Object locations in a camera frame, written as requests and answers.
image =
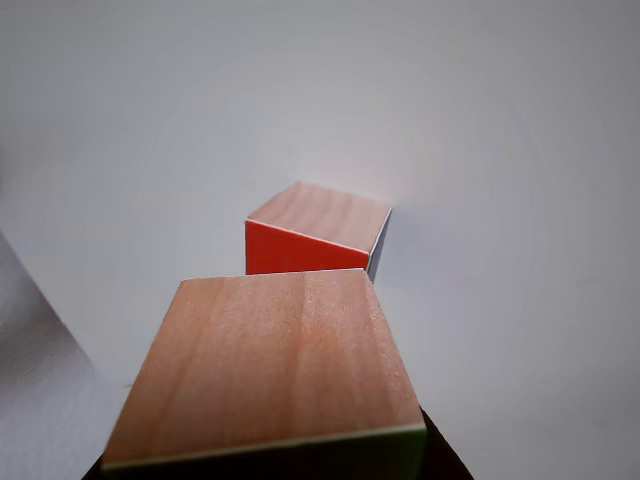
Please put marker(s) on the wooden cube with green face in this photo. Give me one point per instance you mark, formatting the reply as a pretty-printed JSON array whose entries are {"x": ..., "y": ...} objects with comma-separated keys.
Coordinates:
[{"x": 270, "y": 360}]

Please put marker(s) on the wooden cube with red face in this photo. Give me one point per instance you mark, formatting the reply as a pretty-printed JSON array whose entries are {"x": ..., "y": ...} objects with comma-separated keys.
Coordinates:
[{"x": 300, "y": 250}]

